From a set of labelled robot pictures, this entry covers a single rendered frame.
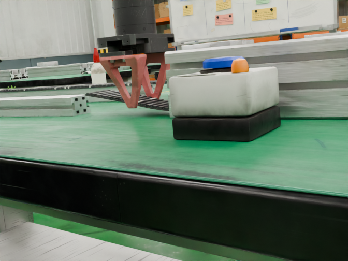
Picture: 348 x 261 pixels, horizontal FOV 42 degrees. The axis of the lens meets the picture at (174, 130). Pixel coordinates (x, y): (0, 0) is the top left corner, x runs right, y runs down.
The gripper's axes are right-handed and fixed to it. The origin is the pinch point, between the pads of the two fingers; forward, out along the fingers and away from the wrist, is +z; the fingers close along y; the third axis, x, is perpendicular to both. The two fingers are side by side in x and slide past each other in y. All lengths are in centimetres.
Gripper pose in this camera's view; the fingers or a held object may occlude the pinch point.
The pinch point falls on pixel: (143, 100)
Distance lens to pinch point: 66.3
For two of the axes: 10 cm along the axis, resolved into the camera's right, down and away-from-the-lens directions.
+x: -8.4, -0.2, 5.4
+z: 0.8, 9.8, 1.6
